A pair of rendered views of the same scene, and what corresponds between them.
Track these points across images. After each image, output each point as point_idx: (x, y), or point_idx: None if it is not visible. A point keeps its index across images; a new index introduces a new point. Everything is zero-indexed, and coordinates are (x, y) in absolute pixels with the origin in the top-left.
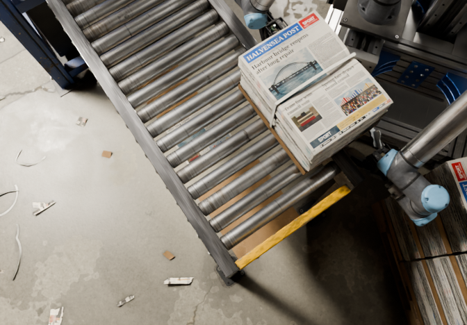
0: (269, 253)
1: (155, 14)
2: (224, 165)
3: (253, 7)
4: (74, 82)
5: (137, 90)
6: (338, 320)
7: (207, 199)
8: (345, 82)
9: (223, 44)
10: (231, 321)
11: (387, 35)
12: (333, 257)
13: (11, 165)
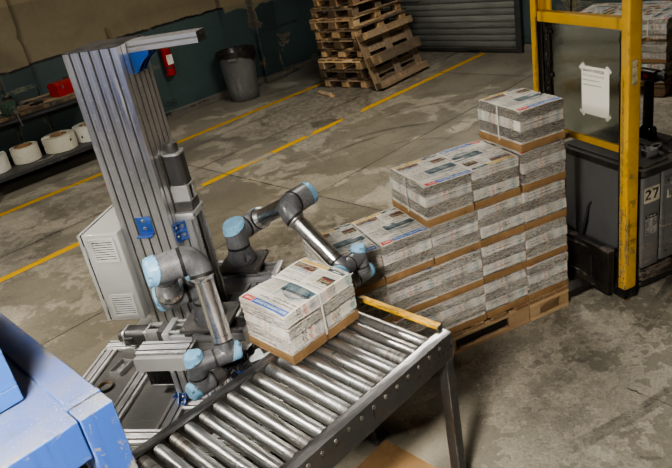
0: (428, 455)
1: (221, 443)
2: (365, 356)
3: (230, 341)
4: None
5: None
6: (464, 395)
7: (397, 357)
8: (294, 274)
9: (251, 387)
10: (507, 466)
11: (236, 306)
12: (412, 411)
13: None
